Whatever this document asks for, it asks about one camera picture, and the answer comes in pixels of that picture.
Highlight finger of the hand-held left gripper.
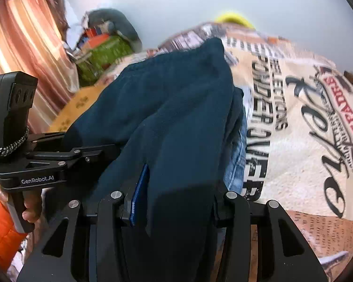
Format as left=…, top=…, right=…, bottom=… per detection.
left=28, top=132, right=69, bottom=144
left=28, top=145, right=121, bottom=180

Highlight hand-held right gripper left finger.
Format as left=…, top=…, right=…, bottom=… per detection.
left=16, top=163, right=150, bottom=282

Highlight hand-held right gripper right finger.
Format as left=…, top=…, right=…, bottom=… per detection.
left=213, top=182, right=328, bottom=282

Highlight dark teal pants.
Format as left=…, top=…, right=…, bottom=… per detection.
left=60, top=38, right=245, bottom=282

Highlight person's left forearm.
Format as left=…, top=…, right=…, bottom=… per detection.
left=0, top=198, right=28, bottom=271

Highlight person's left hand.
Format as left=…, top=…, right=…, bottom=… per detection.
left=0, top=184, right=43, bottom=224

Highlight folded blue jeans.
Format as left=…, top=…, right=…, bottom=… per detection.
left=224, top=117, right=249, bottom=194

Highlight striped curtain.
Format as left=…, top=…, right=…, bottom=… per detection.
left=0, top=0, right=77, bottom=136

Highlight printed blanket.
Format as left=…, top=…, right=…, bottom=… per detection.
left=100, top=20, right=353, bottom=274

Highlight green patterned bag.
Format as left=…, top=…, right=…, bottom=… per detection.
left=76, top=37, right=133, bottom=87

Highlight orange box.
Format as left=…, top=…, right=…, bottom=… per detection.
left=84, top=34, right=111, bottom=49

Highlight white crumpled cloth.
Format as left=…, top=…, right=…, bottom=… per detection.
left=7, top=241, right=30, bottom=274

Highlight grey plush cushion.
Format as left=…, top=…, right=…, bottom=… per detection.
left=87, top=8, right=143, bottom=52

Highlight yellow round thing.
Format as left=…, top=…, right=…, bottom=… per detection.
left=215, top=11, right=256, bottom=30

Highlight braided wrist cord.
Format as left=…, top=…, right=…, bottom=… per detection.
left=0, top=126, right=30, bottom=157

